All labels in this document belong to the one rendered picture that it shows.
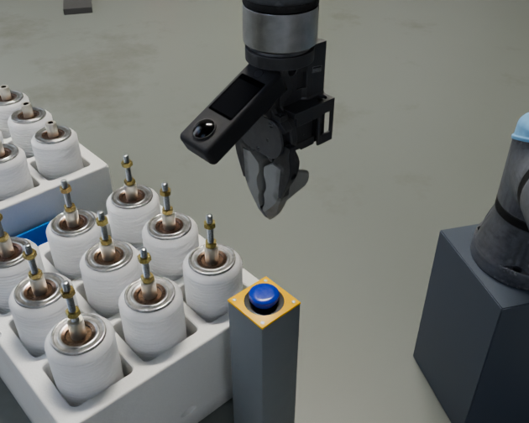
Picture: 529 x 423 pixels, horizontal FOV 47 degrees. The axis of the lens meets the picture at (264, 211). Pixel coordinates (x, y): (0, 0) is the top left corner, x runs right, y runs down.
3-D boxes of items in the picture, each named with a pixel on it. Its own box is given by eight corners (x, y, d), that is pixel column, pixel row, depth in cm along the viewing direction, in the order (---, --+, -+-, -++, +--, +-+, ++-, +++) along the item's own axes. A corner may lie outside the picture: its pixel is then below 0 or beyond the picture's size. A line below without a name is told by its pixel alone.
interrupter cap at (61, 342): (59, 365, 82) (57, 361, 81) (45, 327, 87) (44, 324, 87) (113, 343, 85) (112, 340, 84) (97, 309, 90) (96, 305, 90)
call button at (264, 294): (264, 289, 85) (264, 278, 84) (285, 304, 82) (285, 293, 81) (243, 302, 83) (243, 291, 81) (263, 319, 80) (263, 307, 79)
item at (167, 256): (142, 308, 115) (129, 232, 104) (172, 278, 122) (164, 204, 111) (184, 327, 111) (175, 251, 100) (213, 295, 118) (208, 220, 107)
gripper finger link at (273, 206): (314, 213, 75) (318, 148, 70) (279, 233, 72) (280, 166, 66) (296, 202, 77) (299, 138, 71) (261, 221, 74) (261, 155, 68)
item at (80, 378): (77, 451, 91) (52, 372, 81) (60, 403, 98) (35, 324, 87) (138, 423, 95) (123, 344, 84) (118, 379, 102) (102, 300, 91)
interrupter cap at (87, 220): (49, 241, 103) (49, 237, 102) (52, 215, 109) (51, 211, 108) (96, 234, 104) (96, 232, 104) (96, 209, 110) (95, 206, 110)
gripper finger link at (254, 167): (296, 202, 77) (299, 138, 71) (261, 221, 74) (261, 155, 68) (279, 191, 79) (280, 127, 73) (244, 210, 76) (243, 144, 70)
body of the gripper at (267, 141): (333, 145, 70) (341, 43, 63) (278, 172, 66) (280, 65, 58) (286, 122, 75) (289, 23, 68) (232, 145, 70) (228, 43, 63)
